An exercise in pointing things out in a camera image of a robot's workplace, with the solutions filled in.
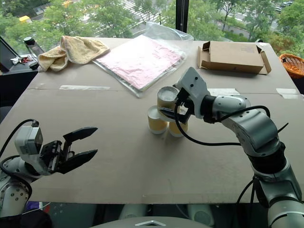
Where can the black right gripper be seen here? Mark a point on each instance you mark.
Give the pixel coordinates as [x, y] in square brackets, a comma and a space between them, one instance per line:
[184, 99]

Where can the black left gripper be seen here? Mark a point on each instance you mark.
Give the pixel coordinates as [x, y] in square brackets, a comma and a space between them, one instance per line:
[55, 154]

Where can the yellow paper cup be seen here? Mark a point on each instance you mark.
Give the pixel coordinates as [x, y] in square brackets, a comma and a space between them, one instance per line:
[156, 123]
[175, 130]
[166, 97]

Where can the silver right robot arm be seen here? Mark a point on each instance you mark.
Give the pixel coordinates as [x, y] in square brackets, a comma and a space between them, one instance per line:
[259, 133]

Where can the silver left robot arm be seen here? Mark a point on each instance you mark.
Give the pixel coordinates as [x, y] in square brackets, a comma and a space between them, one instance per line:
[12, 190]

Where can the pink sheet in plastic bag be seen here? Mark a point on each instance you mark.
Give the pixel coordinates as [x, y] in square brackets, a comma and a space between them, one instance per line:
[142, 61]

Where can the pink sheet pack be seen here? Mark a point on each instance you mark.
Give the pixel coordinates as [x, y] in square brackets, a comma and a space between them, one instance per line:
[140, 61]

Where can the long white tape strip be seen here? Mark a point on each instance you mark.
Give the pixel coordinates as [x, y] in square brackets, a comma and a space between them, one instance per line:
[84, 87]

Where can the flat brown cardboard box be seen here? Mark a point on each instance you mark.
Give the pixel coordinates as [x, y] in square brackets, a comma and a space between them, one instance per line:
[231, 57]

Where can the purple and red object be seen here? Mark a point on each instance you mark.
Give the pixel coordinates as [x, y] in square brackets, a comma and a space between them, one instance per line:
[38, 207]

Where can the white rounded robot leg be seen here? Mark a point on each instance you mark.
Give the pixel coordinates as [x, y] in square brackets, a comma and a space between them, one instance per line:
[202, 213]
[133, 211]

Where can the black rounded shape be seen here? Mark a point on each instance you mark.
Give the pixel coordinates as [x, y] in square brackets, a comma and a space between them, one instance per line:
[26, 219]

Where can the small black round object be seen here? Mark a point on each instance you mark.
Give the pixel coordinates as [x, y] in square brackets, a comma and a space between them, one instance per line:
[34, 65]

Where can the black side table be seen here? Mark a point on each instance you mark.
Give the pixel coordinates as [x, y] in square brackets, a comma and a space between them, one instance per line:
[14, 80]

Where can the cream yellow towel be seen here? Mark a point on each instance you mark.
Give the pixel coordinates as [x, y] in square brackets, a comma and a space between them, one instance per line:
[71, 51]

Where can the red keys bunch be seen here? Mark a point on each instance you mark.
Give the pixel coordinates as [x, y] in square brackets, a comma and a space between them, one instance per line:
[22, 59]

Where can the clear bottle with black cap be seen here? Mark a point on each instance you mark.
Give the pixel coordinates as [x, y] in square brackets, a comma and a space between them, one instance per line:
[33, 46]

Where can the short white tape strip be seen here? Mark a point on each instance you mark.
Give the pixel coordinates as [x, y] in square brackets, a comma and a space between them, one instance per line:
[288, 93]

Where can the orange woven basket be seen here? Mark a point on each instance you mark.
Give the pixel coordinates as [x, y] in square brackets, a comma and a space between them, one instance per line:
[293, 65]

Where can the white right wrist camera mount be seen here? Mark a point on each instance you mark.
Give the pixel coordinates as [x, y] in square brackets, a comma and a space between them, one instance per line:
[194, 85]

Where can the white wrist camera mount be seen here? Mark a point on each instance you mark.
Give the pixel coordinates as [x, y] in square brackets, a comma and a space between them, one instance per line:
[27, 142]
[194, 85]

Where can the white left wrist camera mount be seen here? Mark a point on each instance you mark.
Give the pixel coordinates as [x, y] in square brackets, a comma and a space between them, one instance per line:
[27, 142]

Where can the dark window frame post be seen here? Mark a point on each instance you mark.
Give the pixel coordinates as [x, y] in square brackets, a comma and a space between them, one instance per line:
[182, 14]

